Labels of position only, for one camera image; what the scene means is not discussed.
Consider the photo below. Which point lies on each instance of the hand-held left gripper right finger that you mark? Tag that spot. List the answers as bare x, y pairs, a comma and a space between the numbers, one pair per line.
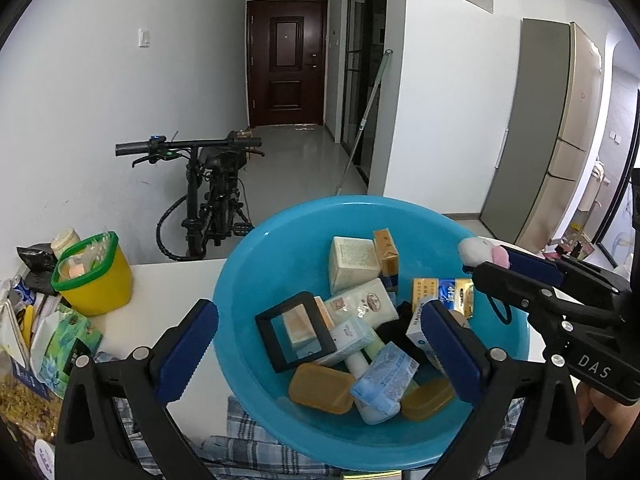
450, 352

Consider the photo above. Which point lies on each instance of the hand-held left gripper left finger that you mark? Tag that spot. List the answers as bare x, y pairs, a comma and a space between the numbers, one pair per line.
185, 355

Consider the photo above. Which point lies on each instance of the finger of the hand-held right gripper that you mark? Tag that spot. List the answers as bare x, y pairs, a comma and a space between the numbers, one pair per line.
535, 265
505, 285

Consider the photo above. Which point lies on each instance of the white pink plush toy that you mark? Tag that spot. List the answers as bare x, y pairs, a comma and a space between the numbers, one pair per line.
480, 252

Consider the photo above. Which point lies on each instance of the orange plastic soap dish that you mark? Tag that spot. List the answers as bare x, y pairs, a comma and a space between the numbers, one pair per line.
320, 387

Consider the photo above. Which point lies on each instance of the blue plastic basin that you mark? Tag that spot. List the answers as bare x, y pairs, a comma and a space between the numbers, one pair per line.
280, 240

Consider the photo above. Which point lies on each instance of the white desktop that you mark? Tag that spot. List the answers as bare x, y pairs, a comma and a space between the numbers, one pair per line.
165, 290

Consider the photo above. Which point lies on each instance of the person's right hand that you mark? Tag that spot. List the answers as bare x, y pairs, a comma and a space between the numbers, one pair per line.
607, 425

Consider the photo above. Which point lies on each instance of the white blue box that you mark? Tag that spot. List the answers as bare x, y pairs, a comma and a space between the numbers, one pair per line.
416, 335

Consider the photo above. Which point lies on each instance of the amber soap bar right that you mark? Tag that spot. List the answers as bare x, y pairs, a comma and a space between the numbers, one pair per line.
427, 399

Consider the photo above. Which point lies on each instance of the gold blue packet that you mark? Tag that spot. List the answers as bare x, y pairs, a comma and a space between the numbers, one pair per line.
445, 295

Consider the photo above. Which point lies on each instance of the black pouch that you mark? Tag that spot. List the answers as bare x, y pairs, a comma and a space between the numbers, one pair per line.
395, 332

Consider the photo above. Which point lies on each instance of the blue tissue pack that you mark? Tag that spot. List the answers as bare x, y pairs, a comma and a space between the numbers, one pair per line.
385, 375

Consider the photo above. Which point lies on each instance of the pale green tube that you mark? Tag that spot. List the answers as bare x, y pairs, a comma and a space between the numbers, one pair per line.
373, 349

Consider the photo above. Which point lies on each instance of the blue plaid cloth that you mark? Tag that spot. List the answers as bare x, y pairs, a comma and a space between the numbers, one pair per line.
250, 425

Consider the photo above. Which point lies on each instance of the white plastic bottle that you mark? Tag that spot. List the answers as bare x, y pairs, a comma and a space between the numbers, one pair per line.
375, 412

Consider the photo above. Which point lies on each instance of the white sachet pack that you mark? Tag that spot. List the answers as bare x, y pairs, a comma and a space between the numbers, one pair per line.
365, 305

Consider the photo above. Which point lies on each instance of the light blue small box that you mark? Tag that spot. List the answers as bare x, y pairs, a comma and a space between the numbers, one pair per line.
350, 337

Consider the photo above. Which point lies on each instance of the yellow bin with green rim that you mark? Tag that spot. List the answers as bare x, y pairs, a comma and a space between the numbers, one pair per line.
100, 290

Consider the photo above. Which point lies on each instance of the orange cardboard box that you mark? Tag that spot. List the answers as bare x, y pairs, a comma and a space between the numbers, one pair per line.
387, 255

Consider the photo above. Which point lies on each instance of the green tissue pack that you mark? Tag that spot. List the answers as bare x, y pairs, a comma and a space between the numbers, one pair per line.
62, 345

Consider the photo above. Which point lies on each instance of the beige refrigerator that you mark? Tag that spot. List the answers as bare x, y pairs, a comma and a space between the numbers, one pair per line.
545, 135

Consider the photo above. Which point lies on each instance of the white green cardboard box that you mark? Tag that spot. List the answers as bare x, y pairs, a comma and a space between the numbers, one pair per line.
352, 262

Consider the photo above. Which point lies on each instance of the black folding bicycle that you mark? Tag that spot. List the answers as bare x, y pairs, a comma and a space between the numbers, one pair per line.
192, 200

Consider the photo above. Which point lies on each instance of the yellow patterned snack bag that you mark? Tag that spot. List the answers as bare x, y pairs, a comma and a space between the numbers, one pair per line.
27, 400

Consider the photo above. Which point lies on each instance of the white jar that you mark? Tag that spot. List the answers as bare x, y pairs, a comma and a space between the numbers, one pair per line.
65, 242

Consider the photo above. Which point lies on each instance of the black plastic bag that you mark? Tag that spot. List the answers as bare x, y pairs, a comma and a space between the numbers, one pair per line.
37, 265

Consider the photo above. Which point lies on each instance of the blue white snack packet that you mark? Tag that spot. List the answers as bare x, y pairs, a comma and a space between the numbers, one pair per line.
22, 291

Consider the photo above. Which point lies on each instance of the mop pole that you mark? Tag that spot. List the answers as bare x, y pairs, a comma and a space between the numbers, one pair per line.
365, 115

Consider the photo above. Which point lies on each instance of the black framed glass door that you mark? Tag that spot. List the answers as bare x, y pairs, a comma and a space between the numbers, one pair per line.
362, 70

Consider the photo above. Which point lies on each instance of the dark brown door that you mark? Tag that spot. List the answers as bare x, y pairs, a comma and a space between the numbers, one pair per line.
287, 60

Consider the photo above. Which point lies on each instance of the black square frame box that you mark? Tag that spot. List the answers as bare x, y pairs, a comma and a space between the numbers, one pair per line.
272, 345

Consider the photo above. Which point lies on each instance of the white light switch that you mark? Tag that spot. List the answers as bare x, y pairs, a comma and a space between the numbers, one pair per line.
144, 37

